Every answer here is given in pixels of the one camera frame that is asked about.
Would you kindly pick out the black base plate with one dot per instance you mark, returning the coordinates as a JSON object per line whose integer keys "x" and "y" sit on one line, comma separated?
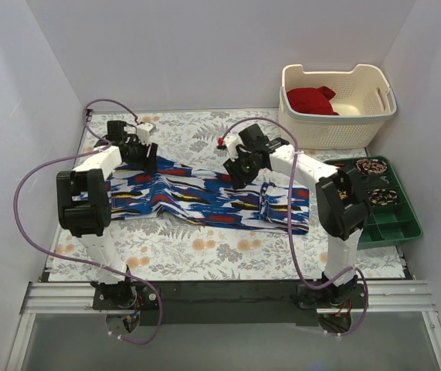
{"x": 223, "y": 302}

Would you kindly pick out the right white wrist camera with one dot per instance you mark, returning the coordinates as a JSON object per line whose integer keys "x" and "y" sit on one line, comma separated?
{"x": 230, "y": 143}

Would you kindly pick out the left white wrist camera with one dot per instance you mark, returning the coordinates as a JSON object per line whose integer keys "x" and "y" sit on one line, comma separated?
{"x": 144, "y": 131}

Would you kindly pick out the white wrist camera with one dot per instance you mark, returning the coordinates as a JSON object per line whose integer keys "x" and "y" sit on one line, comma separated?
{"x": 144, "y": 131}
{"x": 230, "y": 143}

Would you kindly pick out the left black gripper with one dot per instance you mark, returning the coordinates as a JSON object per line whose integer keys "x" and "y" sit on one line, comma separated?
{"x": 147, "y": 157}

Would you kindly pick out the green compartment tray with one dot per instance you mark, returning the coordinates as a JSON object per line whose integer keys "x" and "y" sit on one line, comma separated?
{"x": 390, "y": 225}

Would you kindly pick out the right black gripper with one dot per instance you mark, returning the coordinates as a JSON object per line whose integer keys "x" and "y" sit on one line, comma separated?
{"x": 234, "y": 175}

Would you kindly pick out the black spotted rolled belt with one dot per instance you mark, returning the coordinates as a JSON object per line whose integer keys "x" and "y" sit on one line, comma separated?
{"x": 383, "y": 197}

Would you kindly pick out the brown patterned rolled belt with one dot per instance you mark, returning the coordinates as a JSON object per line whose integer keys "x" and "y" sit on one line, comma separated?
{"x": 371, "y": 166}

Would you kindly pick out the cream plastic laundry basket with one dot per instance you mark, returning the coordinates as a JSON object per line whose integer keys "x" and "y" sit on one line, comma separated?
{"x": 363, "y": 101}

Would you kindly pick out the aluminium rail frame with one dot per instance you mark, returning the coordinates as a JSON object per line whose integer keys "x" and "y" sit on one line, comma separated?
{"x": 72, "y": 298}

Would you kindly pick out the blue patterned trousers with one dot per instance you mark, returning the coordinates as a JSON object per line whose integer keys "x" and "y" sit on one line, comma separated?
{"x": 207, "y": 198}

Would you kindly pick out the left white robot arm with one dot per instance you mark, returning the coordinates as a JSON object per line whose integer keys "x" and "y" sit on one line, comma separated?
{"x": 84, "y": 206}

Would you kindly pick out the red garment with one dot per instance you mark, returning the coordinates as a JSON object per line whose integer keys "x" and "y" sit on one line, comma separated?
{"x": 309, "y": 100}

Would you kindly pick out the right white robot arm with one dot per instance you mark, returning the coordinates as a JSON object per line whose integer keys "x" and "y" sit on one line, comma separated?
{"x": 343, "y": 207}

